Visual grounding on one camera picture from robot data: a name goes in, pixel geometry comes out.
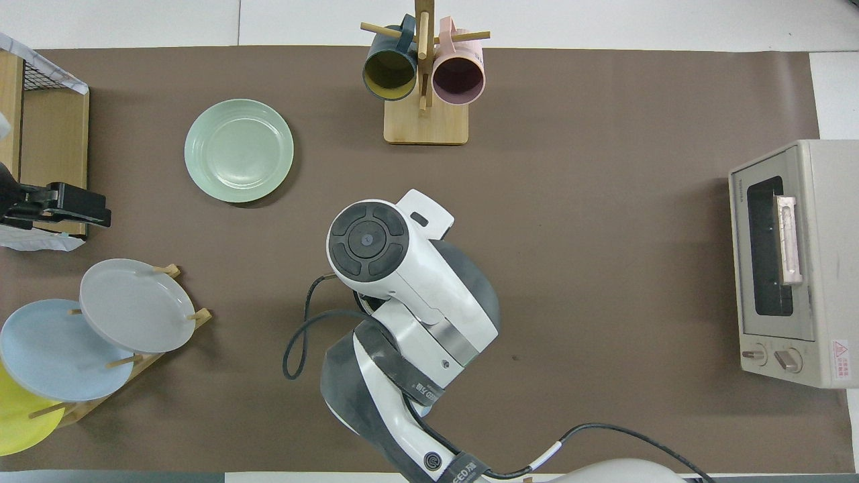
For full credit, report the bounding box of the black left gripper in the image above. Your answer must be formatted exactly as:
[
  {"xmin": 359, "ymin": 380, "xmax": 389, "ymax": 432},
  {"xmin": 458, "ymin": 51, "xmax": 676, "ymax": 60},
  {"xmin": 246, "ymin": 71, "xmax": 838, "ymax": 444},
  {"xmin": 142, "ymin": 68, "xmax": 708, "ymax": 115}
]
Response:
[{"xmin": 0, "ymin": 164, "xmax": 111, "ymax": 227}]

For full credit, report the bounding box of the grey white plate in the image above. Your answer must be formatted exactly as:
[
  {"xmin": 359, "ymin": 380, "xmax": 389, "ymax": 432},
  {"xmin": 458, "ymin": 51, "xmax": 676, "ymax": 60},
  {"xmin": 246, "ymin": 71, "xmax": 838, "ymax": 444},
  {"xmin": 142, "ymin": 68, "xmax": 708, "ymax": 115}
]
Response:
[{"xmin": 79, "ymin": 258, "xmax": 197, "ymax": 354}]

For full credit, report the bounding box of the light blue plate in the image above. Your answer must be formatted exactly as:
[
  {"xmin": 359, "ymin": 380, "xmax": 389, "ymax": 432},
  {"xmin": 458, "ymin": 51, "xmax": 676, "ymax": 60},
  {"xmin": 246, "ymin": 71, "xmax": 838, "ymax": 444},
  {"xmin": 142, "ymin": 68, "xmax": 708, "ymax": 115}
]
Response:
[{"xmin": 0, "ymin": 299, "xmax": 135, "ymax": 402}]

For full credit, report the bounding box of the wooden plate rack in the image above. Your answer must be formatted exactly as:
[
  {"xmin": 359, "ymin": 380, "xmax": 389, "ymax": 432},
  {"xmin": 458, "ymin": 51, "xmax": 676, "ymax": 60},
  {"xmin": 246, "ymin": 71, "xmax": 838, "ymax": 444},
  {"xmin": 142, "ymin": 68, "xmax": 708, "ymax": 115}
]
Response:
[{"xmin": 27, "ymin": 264, "xmax": 213, "ymax": 427}]

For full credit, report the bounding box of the green plate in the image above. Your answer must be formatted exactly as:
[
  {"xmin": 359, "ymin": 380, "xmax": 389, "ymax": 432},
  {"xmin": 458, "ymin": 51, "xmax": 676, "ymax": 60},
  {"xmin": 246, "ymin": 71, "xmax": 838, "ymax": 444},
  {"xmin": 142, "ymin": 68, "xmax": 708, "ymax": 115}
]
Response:
[{"xmin": 184, "ymin": 99, "xmax": 295, "ymax": 203}]

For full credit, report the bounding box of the yellow plate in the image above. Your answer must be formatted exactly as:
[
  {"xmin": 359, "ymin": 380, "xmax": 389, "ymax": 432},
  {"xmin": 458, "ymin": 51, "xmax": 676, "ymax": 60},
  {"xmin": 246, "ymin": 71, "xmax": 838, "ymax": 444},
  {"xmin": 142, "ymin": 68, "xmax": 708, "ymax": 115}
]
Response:
[{"xmin": 0, "ymin": 362, "xmax": 66, "ymax": 457}]

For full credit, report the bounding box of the white crumpled cloth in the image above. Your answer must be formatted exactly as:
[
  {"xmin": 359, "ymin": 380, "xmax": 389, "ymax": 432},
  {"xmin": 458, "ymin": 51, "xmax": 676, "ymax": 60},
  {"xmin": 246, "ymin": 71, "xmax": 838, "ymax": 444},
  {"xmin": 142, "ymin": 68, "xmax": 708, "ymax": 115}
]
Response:
[{"xmin": 0, "ymin": 225, "xmax": 86, "ymax": 252}]

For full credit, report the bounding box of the brown wooden board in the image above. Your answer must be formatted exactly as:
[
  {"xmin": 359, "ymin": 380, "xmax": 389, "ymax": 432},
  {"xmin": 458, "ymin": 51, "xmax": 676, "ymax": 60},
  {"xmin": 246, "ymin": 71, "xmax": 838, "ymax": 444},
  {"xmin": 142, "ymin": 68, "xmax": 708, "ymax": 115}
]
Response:
[{"xmin": 20, "ymin": 87, "xmax": 89, "ymax": 237}]

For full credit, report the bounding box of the light wooden board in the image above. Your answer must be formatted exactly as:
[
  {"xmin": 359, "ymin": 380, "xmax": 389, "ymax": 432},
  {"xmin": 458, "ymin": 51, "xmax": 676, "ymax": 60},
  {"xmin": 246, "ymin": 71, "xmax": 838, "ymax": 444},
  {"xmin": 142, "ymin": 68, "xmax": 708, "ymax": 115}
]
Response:
[{"xmin": 0, "ymin": 50, "xmax": 26, "ymax": 178}]

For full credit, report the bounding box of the white checkered cloth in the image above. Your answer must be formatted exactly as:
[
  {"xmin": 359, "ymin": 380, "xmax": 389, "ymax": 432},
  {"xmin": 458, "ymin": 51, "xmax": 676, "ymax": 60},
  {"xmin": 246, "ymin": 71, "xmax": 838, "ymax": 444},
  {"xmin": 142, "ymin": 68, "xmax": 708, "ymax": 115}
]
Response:
[{"xmin": 0, "ymin": 32, "xmax": 89, "ymax": 95}]

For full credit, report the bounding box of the dark teal mug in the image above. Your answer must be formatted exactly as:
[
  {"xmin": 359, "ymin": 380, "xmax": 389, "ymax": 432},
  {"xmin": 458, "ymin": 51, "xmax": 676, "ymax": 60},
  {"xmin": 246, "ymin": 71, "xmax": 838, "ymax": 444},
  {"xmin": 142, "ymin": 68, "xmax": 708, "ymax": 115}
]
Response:
[{"xmin": 362, "ymin": 15, "xmax": 418, "ymax": 101}]

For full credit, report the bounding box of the wooden mug rack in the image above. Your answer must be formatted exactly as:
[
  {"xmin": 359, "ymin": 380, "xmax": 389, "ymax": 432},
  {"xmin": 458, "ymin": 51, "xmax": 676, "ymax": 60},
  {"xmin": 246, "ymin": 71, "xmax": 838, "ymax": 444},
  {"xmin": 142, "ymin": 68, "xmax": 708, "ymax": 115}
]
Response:
[{"xmin": 360, "ymin": 0, "xmax": 491, "ymax": 146}]

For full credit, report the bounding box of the pink mug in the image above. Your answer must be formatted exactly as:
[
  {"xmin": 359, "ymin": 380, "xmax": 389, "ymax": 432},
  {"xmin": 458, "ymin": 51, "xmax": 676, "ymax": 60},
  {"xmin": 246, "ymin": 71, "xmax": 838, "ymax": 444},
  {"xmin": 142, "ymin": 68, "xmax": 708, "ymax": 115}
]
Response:
[{"xmin": 432, "ymin": 17, "xmax": 485, "ymax": 106}]

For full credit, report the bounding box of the brown table mat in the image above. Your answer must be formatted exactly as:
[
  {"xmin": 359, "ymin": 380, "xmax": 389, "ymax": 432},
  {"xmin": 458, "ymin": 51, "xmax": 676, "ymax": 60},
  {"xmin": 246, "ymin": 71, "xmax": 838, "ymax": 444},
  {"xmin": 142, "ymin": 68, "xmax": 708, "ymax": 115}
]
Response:
[{"xmin": 0, "ymin": 46, "xmax": 853, "ymax": 474}]

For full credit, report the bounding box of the beige toaster oven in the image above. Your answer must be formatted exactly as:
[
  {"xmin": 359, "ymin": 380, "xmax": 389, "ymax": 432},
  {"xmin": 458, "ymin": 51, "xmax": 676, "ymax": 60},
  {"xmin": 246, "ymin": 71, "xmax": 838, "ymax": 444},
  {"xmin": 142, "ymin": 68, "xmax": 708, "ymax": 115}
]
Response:
[{"xmin": 729, "ymin": 140, "xmax": 859, "ymax": 388}]

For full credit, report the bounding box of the black wire basket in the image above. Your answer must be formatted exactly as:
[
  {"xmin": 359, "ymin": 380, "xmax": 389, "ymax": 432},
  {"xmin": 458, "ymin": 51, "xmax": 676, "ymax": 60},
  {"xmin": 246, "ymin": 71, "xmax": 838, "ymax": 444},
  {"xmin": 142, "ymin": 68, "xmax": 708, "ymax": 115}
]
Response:
[{"xmin": 22, "ymin": 57, "xmax": 85, "ymax": 93}]

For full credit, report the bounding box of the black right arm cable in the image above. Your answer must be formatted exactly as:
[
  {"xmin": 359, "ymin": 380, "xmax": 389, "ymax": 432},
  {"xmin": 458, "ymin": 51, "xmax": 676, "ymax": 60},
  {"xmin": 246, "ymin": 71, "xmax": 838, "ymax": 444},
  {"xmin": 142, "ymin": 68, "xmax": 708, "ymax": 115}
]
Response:
[{"xmin": 283, "ymin": 274, "xmax": 715, "ymax": 483}]

